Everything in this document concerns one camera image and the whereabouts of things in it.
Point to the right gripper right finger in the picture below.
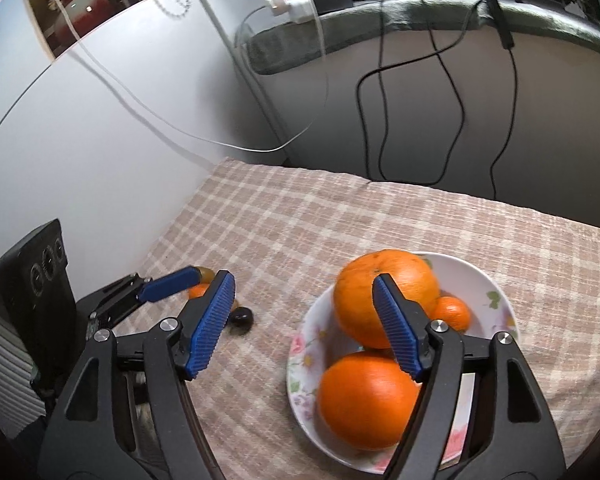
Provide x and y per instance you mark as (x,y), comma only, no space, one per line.
(510,434)

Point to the grey windowsill cloth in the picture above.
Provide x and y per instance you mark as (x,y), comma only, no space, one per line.
(283,47)

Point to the ring light stand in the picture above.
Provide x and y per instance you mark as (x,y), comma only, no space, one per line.
(501,24)

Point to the floral white plate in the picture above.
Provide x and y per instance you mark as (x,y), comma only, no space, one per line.
(319,342)

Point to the green kiwi top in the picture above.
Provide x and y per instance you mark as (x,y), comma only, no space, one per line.
(206,275)

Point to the checkered beige tablecloth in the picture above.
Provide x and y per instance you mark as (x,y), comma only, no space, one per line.
(286,233)

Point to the dark plum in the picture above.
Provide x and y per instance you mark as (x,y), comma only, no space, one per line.
(240,320)

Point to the white refrigerator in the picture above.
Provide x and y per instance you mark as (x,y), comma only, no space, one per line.
(113,136)

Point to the gloved left hand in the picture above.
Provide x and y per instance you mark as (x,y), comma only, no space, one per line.
(146,433)

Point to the mandarin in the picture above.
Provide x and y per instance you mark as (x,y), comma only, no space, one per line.
(198,291)
(453,312)

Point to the red white vase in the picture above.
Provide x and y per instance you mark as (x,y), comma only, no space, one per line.
(79,17)

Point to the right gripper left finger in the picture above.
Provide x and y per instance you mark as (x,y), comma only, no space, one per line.
(92,433)

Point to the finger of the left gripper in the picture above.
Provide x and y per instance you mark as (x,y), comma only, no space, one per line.
(169,285)

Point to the white power strip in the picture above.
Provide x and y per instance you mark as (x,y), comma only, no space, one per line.
(298,11)

